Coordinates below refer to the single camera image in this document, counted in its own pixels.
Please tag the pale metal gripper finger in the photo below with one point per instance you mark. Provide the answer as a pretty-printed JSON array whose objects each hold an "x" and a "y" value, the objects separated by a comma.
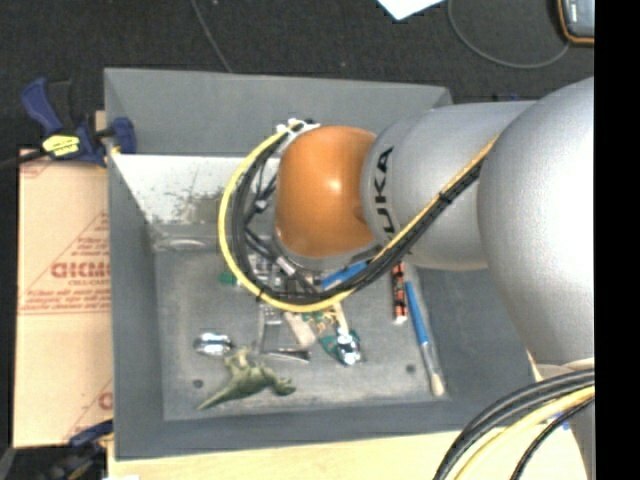
[
  {"x": 292, "y": 350},
  {"x": 266, "y": 333}
]

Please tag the small green block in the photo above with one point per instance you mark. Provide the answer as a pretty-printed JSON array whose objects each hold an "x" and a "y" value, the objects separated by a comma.
[{"x": 228, "y": 278}]

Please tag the green toy dinosaur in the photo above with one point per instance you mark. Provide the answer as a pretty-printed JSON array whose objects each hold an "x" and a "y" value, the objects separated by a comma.
[{"x": 247, "y": 380}]

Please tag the blue marker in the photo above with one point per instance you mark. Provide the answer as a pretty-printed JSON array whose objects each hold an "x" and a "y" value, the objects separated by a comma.
[{"x": 345, "y": 274}]

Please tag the orange and black marker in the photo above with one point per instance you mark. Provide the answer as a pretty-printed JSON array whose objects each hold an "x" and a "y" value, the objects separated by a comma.
[{"x": 398, "y": 295}]

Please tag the grey metal bin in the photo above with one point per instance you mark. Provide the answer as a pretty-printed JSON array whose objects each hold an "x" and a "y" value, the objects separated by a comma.
[{"x": 200, "y": 108}]

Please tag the brown cardboard board, red print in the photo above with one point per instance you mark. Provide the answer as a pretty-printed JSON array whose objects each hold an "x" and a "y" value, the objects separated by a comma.
[{"x": 60, "y": 348}]

